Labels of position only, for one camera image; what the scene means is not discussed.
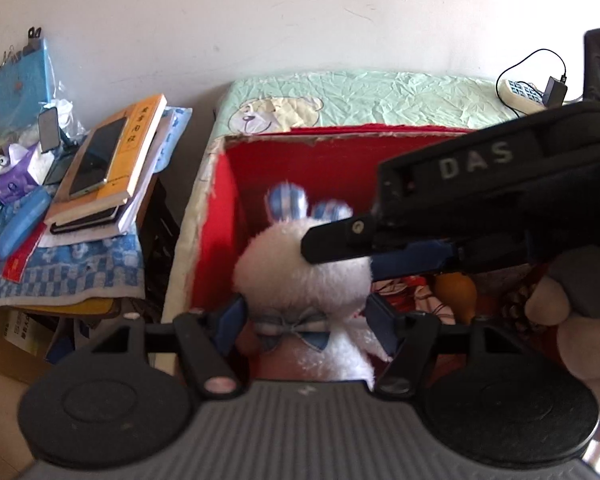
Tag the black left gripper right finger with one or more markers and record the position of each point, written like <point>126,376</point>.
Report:
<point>410,341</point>

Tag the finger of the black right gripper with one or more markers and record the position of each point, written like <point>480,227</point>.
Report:
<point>340,244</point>

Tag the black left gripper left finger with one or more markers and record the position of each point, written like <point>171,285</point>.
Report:
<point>210,362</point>

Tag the small white plush bunny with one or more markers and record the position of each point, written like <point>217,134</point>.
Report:
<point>305,320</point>

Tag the person's right hand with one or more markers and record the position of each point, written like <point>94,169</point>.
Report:
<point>575,275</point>

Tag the red cardboard storage box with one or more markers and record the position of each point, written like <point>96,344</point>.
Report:
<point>227,209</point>

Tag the white power strip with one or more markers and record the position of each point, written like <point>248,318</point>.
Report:
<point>520,97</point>

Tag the black charger adapter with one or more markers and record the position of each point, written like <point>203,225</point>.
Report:
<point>555,92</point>

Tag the blue checkered cloth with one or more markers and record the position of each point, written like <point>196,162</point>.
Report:
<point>64,275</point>

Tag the green cartoon bed sheet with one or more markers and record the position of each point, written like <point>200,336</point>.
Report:
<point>280,103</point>

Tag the yellow book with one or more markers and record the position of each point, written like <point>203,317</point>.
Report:
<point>142,120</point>

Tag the white books stack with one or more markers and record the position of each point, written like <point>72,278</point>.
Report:
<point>125,217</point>

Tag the black smartphone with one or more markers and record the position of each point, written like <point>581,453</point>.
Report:
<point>95,164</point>

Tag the blue glasses case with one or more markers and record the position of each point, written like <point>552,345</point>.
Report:
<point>24,221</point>

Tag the purple tissue pack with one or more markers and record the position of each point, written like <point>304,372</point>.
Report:
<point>28,168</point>

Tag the blue plastic bag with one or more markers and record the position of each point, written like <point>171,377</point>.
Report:
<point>26,86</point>

